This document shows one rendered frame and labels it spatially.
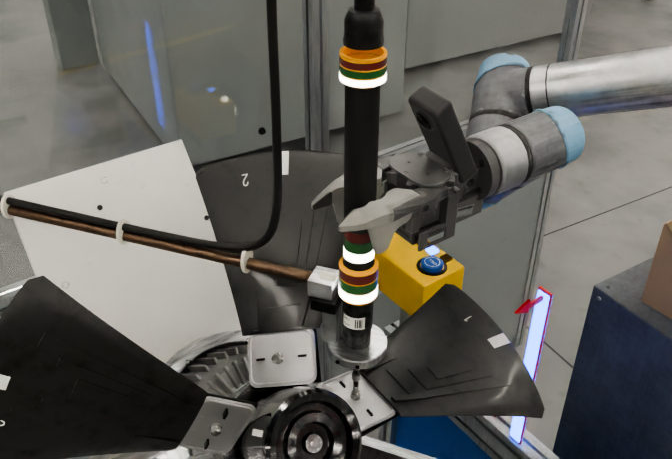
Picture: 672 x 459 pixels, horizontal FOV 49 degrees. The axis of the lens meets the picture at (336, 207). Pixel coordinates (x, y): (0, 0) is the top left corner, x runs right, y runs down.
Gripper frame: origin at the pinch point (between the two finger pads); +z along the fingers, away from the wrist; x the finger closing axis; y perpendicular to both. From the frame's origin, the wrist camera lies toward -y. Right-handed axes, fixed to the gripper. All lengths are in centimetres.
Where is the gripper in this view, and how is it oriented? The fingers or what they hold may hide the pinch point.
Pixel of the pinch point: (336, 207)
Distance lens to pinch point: 73.4
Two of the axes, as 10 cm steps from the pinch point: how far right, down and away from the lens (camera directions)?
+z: -8.1, 3.1, -4.9
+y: -0.1, 8.3, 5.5
